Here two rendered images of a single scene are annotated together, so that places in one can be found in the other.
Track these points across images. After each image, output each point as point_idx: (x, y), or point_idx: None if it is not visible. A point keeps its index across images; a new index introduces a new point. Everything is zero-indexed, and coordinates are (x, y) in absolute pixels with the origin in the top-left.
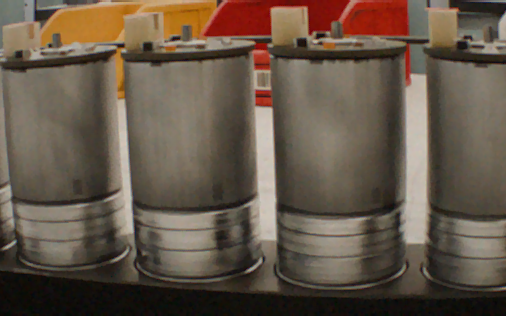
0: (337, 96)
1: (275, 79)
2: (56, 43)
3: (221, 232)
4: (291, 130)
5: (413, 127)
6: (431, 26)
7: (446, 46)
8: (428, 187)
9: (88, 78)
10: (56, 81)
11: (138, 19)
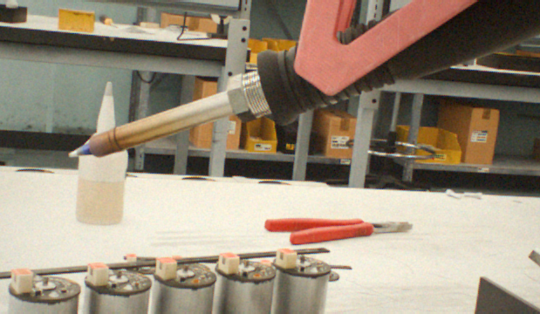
0: (262, 296)
1: (231, 290)
2: (120, 276)
3: None
4: (240, 311)
5: (28, 238)
6: (287, 260)
7: (291, 268)
8: None
9: (149, 296)
10: (142, 300)
11: (173, 264)
